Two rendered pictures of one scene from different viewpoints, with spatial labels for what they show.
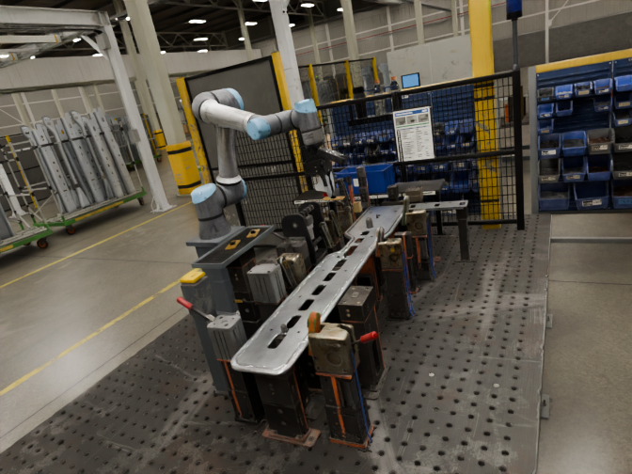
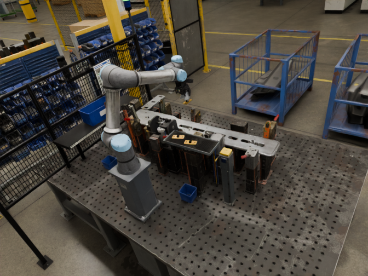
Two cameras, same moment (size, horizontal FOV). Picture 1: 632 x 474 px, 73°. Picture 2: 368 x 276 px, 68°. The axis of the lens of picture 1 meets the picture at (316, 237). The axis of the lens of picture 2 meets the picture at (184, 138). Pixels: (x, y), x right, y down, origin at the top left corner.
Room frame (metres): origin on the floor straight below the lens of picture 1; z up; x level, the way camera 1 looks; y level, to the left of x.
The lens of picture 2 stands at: (1.28, 1.76, 2.23)
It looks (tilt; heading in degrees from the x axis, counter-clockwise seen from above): 35 degrees down; 281
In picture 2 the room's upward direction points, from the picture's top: 10 degrees counter-clockwise
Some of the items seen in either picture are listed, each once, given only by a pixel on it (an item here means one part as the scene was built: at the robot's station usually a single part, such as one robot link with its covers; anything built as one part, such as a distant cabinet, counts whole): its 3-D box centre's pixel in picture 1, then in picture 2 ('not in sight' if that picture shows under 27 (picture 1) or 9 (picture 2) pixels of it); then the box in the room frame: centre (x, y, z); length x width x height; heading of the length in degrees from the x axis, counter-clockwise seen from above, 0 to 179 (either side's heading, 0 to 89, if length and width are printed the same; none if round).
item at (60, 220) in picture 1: (81, 177); not in sight; (8.49, 4.26, 0.88); 1.91 x 1.01 x 1.76; 150
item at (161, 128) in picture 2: (312, 259); (168, 144); (1.76, 0.04, 0.94); 0.18 x 0.13 x 0.49; 152
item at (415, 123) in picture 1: (413, 134); (105, 76); (2.44, -0.66, 1.30); 0.23 x 0.02 x 0.31; 62
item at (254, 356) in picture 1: (345, 260); (194, 128); (1.56, -0.10, 1.00); 1.38 x 0.22 x 0.02; 152
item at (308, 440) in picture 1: (280, 396); (265, 162); (1.02, 0.19, 0.84); 0.18 x 0.06 x 0.29; 62
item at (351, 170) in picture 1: (366, 179); (98, 110); (2.46, -0.36, 1.09); 0.30 x 0.17 x 0.13; 57
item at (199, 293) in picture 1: (211, 337); (228, 178); (1.30, 0.43, 0.92); 0.08 x 0.08 x 0.44; 62
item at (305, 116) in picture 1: (307, 116); (177, 64); (1.60, -0.05, 1.57); 0.09 x 0.08 x 0.11; 45
